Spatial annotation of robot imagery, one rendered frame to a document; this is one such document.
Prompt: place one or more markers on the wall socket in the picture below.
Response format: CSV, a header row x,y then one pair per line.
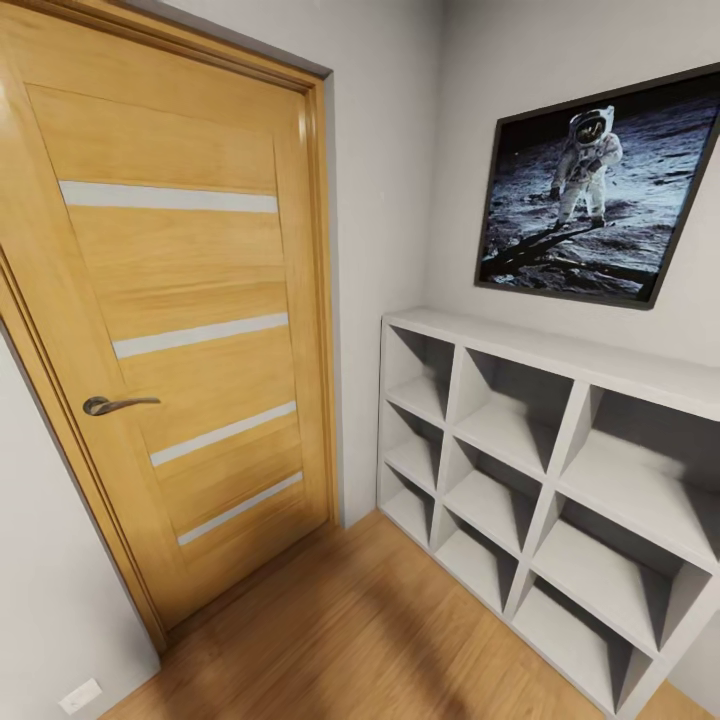
x,y
76,699

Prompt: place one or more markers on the bookcase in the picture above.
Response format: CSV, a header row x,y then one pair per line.
x,y
608,624

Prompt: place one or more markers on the painting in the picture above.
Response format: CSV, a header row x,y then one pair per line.
x,y
588,198

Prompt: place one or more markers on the door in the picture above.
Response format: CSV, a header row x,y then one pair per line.
x,y
165,281

